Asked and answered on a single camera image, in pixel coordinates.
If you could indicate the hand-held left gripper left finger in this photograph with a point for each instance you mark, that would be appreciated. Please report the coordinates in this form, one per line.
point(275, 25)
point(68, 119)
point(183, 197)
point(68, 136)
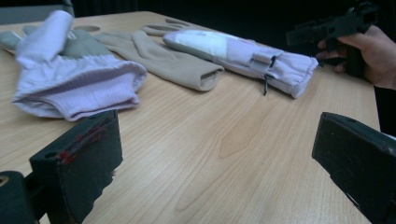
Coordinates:
point(77, 161)

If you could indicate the beige knit glove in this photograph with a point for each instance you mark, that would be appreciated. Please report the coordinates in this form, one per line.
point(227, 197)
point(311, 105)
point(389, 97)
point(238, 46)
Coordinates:
point(168, 62)
point(157, 30)

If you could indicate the round grey table grommet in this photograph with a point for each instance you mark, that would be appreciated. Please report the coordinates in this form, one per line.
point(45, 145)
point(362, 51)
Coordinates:
point(87, 28)

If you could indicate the lavender ski glove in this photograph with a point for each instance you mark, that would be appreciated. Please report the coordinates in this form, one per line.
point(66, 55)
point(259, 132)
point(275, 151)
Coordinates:
point(236, 51)
point(77, 84)

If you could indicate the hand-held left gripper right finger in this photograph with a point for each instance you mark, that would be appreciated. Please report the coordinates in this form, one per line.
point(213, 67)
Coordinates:
point(361, 161)

